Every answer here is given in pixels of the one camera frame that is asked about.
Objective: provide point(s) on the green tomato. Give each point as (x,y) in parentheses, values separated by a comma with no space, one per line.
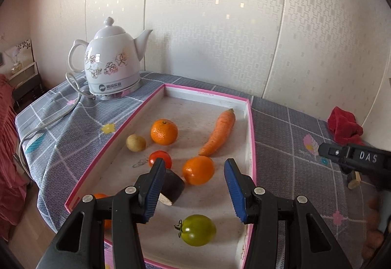
(198,231)

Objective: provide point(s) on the red tomato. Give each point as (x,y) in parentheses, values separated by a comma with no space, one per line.
(160,156)

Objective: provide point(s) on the red cloth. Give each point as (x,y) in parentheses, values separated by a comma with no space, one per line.
(343,125)

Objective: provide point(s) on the pink-edged white tray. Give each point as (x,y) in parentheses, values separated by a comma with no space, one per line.
(195,110)

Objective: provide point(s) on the small yellow potato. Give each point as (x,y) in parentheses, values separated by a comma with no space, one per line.
(136,143)

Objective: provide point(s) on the dark eggplant piece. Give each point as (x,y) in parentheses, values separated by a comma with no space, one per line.
(172,185)

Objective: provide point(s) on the chrome kettle base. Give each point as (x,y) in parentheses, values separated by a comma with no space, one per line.
(107,96)

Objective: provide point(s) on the grey checked tablecloth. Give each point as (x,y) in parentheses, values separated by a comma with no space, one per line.
(290,150)

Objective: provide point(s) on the orange mandarin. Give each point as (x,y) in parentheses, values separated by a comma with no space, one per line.
(107,223)
(198,170)
(164,133)

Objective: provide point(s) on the red bedding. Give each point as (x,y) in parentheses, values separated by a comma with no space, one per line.
(9,150)

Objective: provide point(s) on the orange carrot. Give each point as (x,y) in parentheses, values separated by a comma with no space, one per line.
(220,131)

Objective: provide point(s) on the dark bedside table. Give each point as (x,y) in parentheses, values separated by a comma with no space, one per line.
(27,89)

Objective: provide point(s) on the white floral ceramic kettle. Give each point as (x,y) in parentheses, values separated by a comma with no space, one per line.
(110,52)

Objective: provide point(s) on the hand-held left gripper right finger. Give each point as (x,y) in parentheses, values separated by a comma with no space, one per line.
(235,192)

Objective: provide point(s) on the floral picture frame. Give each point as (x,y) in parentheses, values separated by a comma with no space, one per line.
(21,49)

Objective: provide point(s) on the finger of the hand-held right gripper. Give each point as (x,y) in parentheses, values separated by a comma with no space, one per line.
(333,152)

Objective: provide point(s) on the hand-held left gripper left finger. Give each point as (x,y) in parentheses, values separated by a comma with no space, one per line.
(154,192)

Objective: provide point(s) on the person's right hand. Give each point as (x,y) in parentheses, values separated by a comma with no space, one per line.
(374,238)

